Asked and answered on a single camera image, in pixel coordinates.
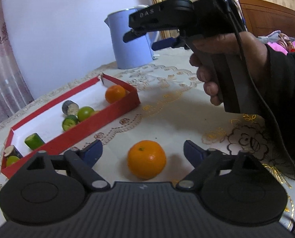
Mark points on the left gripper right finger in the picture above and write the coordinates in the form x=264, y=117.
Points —
x=207, y=164

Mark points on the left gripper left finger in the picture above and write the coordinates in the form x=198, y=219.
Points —
x=78, y=164

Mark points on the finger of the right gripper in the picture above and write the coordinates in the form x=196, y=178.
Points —
x=132, y=35
x=170, y=43

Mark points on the green fruit half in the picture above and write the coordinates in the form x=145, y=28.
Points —
x=69, y=122

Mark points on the green cucumber piece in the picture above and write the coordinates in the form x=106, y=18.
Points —
x=34, y=141

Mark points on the large orange mandarin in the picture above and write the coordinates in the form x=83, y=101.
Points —
x=146, y=159

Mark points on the small yellow fruit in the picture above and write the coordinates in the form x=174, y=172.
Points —
x=94, y=113

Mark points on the person's right hand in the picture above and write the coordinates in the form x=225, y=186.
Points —
x=255, y=52

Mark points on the red shallow cardboard tray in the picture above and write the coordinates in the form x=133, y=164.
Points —
x=47, y=120

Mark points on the wooden bed headboard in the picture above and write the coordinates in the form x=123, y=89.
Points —
x=264, y=17

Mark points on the pink bedding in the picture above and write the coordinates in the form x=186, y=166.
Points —
x=279, y=42

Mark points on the cream embroidered tablecloth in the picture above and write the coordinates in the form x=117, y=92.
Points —
x=173, y=109

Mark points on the pink patterned curtain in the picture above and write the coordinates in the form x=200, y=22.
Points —
x=14, y=92

